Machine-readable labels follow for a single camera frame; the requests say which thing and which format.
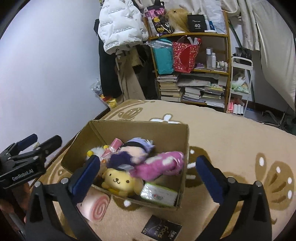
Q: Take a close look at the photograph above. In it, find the pink square face plush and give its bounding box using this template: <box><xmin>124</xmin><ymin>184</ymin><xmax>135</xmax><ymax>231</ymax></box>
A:
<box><xmin>77</xmin><ymin>187</ymin><xmax>110</xmax><ymax>222</ymax></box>

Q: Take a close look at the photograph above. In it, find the white fluffy plush toy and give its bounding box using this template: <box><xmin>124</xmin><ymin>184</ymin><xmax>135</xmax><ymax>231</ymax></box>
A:
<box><xmin>86</xmin><ymin>145</ymin><xmax>109</xmax><ymax>162</ymax></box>

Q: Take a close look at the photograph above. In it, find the yellow dog plush toy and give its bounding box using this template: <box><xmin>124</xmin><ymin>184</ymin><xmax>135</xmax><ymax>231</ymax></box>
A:
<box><xmin>101</xmin><ymin>168</ymin><xmax>144</xmax><ymax>197</ymax></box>

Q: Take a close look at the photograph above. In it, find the pink packaged cloth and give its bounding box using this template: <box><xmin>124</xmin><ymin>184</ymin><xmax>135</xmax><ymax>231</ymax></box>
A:
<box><xmin>102</xmin><ymin>138</ymin><xmax>123</xmax><ymax>159</ymax></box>

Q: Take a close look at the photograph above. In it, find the purple haired doll plush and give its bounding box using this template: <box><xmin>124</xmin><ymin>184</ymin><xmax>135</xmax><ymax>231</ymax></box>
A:
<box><xmin>106</xmin><ymin>138</ymin><xmax>154</xmax><ymax>171</ymax></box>

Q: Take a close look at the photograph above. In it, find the green tissue pack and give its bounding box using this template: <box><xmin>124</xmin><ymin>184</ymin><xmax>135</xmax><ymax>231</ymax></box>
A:
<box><xmin>140</xmin><ymin>182</ymin><xmax>178</xmax><ymax>207</ymax></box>

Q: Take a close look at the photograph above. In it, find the black face mask box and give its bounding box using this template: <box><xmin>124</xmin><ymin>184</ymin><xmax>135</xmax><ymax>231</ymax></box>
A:
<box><xmin>141</xmin><ymin>215</ymin><xmax>182</xmax><ymax>241</ymax></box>

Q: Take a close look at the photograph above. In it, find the pink fuzzy plush toy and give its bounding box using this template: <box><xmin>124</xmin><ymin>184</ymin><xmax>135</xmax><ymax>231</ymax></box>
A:
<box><xmin>129</xmin><ymin>151</ymin><xmax>184</xmax><ymax>181</ymax></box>

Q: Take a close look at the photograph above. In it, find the beige patterned carpet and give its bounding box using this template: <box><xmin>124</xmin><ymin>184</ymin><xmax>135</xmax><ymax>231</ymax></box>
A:
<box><xmin>40</xmin><ymin>100</ymin><xmax>295</xmax><ymax>240</ymax></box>

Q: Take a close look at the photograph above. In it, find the plastic bag of toys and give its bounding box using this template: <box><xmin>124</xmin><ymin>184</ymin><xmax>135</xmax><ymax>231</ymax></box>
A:
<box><xmin>90</xmin><ymin>78</ymin><xmax>118</xmax><ymax>109</ymax></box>

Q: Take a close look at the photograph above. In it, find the black hanging coat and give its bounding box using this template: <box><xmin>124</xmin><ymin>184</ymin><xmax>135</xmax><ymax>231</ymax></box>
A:
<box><xmin>94</xmin><ymin>19</ymin><xmax>122</xmax><ymax>98</ymax></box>

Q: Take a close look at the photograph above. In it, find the beige trench coat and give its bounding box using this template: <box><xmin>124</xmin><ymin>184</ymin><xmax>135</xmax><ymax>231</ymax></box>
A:
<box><xmin>115</xmin><ymin>47</ymin><xmax>145</xmax><ymax>101</ymax></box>

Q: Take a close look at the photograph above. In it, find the open cardboard box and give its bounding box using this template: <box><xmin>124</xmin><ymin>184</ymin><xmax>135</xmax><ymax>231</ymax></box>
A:
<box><xmin>61</xmin><ymin>120</ymin><xmax>189</xmax><ymax>210</ymax></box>

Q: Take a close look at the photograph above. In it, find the left stack of books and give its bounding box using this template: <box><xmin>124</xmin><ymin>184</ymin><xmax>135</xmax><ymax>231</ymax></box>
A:
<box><xmin>156</xmin><ymin>74</ymin><xmax>183</xmax><ymax>102</ymax></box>

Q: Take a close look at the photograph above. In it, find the right pile of books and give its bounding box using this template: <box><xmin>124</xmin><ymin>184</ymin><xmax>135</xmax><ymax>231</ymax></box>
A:
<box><xmin>177</xmin><ymin>73</ymin><xmax>228</xmax><ymax>108</ymax></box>

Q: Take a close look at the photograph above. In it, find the white puffer jacket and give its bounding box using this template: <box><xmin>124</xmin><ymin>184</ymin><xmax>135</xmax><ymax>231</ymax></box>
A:
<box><xmin>98</xmin><ymin>1</ymin><xmax>149</xmax><ymax>55</ymax></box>

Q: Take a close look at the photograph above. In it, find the white rolling cart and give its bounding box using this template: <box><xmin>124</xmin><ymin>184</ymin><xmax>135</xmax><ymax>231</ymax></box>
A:
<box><xmin>227</xmin><ymin>56</ymin><xmax>253</xmax><ymax>116</ymax></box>

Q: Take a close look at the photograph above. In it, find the teal gift bag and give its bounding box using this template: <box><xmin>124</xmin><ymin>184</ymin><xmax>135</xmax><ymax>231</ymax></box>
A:
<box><xmin>147</xmin><ymin>39</ymin><xmax>174</xmax><ymax>75</ymax></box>

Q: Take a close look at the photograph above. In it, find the wooden bookshelf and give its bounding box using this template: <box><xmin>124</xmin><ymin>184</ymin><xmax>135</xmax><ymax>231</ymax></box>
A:
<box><xmin>147</xmin><ymin>11</ymin><xmax>231</xmax><ymax>112</ymax></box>

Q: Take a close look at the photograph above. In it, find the red gift bag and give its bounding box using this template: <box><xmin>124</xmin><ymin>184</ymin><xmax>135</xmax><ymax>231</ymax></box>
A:
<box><xmin>173</xmin><ymin>35</ymin><xmax>202</xmax><ymax>73</ymax></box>

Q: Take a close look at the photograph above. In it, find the pink black patterned bag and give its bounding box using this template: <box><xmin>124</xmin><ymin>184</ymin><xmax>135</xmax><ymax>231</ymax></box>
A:
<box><xmin>144</xmin><ymin>0</ymin><xmax>172</xmax><ymax>37</ymax></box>

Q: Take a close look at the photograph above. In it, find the cream hanging garment bag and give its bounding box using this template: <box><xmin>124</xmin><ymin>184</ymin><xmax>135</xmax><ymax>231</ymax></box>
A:
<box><xmin>252</xmin><ymin>1</ymin><xmax>295</xmax><ymax>110</ymax></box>

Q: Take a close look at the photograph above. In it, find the blonde wig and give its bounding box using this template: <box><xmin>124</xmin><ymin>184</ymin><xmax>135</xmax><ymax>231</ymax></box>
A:
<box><xmin>166</xmin><ymin>8</ymin><xmax>189</xmax><ymax>34</ymax></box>

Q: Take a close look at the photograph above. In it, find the black box number 40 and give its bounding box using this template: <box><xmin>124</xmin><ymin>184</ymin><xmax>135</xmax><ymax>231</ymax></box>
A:
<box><xmin>187</xmin><ymin>15</ymin><xmax>207</xmax><ymax>33</ymax></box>

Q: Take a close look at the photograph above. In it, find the beige floral curtain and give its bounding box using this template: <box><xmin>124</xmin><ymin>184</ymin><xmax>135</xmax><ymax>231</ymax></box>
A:
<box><xmin>133</xmin><ymin>1</ymin><xmax>280</xmax><ymax>51</ymax></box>

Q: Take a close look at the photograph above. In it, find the white plastic bag on shelf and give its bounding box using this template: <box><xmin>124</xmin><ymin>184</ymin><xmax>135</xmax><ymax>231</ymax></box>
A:
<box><xmin>203</xmin><ymin>0</ymin><xmax>227</xmax><ymax>34</ymax></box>

